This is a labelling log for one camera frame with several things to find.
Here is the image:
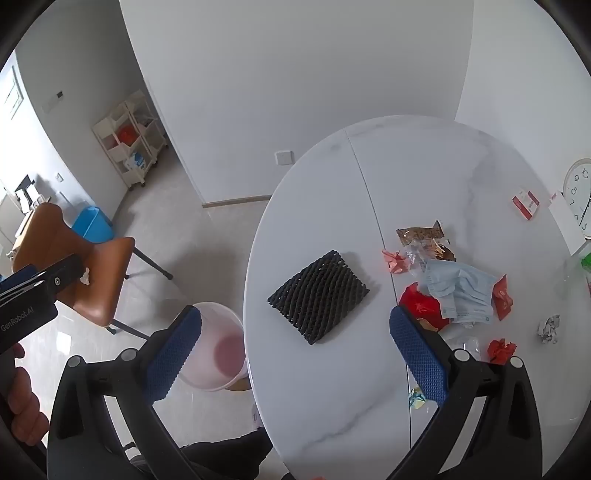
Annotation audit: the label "grey crumpled paper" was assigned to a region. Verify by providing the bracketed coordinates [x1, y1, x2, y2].
[537, 315, 561, 344]

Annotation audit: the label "person's black pants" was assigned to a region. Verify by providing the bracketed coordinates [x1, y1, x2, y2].
[178, 431, 287, 480]

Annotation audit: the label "person's left hand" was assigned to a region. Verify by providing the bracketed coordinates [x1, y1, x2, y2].
[0, 344, 50, 446]

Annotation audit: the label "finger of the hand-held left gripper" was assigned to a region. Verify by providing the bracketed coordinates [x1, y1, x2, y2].
[0, 255, 85, 304]

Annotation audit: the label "black desk stand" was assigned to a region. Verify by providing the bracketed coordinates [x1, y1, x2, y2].
[14, 174, 40, 206]

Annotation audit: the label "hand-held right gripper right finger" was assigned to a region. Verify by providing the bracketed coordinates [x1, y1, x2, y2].
[385, 305, 543, 480]

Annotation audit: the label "clear green bottle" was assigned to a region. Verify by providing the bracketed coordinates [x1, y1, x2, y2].
[554, 244, 591, 301]

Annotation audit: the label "brown snack wrapper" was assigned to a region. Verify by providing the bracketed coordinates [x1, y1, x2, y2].
[396, 220, 458, 264]

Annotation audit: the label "red and white card box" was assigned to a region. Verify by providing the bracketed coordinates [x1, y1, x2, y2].
[511, 188, 541, 222]

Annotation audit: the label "white plastic trash bin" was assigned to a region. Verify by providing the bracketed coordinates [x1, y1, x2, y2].
[178, 302, 250, 392]

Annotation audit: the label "red paper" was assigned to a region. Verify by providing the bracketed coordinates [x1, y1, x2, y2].
[487, 338, 517, 365]

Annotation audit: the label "blue face mask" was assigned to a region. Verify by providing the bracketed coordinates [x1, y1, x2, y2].
[418, 259, 500, 324]

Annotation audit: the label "clear plastic wrapper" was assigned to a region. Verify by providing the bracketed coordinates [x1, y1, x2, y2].
[402, 240, 451, 280]

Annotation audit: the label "blue plastic bin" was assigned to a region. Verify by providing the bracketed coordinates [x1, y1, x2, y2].
[71, 207, 114, 243]

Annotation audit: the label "white flat box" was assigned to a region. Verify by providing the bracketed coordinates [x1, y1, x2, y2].
[547, 191, 587, 254]

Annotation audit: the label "black foam net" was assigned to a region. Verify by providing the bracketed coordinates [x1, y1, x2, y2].
[267, 250, 370, 346]

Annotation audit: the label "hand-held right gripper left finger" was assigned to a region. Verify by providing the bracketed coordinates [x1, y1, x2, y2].
[46, 305, 206, 480]

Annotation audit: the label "brown leather chair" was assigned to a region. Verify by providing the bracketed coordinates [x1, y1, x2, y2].
[11, 203, 174, 340]

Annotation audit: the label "cream shelf cart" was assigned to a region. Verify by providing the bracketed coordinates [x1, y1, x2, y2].
[91, 90, 168, 188]

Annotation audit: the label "red packet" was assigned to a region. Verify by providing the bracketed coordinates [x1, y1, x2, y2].
[398, 282, 451, 333]

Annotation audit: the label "clear plastic piece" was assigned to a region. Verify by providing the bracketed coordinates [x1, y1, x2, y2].
[445, 335, 483, 363]

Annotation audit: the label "small red wrapper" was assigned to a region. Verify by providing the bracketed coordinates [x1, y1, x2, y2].
[492, 274, 514, 321]

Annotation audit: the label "pink folded paper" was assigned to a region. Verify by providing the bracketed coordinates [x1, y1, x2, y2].
[382, 249, 409, 275]

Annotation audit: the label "white wall clock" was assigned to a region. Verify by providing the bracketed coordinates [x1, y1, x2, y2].
[562, 158, 591, 238]

